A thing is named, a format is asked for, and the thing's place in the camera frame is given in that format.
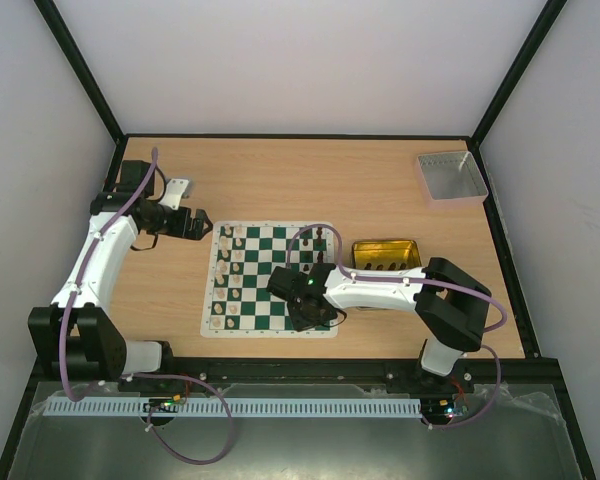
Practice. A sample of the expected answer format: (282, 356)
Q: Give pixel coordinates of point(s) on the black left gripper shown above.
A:
(181, 229)

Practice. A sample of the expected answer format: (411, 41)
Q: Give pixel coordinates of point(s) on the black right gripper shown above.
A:
(280, 284)

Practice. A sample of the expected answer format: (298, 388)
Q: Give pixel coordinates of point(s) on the green white chess board mat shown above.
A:
(236, 303)

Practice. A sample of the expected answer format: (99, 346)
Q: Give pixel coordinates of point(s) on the gold square tin box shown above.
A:
(385, 255)

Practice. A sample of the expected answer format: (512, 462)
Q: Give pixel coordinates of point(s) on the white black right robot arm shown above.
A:
(451, 303)

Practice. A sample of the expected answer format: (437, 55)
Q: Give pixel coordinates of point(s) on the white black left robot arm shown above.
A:
(74, 337)

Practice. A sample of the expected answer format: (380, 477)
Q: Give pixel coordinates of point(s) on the silver pink tin lid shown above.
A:
(450, 180)

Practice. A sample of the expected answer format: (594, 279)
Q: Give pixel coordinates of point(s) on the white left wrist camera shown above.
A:
(175, 191)

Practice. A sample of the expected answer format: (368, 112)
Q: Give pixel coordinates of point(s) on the light blue slotted cable duct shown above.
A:
(237, 407)

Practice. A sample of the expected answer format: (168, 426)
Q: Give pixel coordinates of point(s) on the black aluminium front rail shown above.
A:
(396, 376)

